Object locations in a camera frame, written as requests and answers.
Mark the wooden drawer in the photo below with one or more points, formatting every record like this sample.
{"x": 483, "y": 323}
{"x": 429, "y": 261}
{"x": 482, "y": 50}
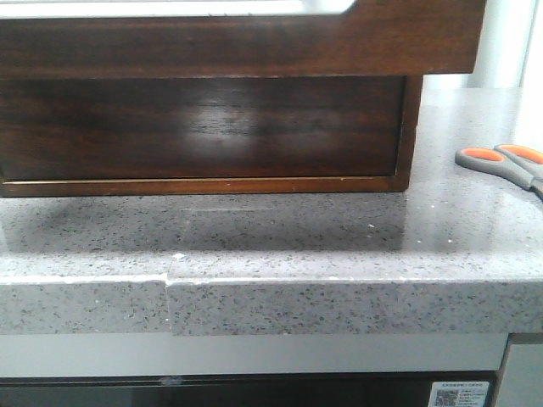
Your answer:
{"x": 370, "y": 38}
{"x": 212, "y": 135}

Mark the grey orange scissors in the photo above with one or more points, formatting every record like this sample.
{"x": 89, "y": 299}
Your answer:
{"x": 518, "y": 164}

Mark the white QR code label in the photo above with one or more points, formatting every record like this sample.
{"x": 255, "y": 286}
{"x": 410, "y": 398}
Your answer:
{"x": 459, "y": 394}

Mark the dark wooden drawer cabinet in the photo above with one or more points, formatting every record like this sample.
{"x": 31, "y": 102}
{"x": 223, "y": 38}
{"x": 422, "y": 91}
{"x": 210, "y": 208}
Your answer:
{"x": 409, "y": 127}

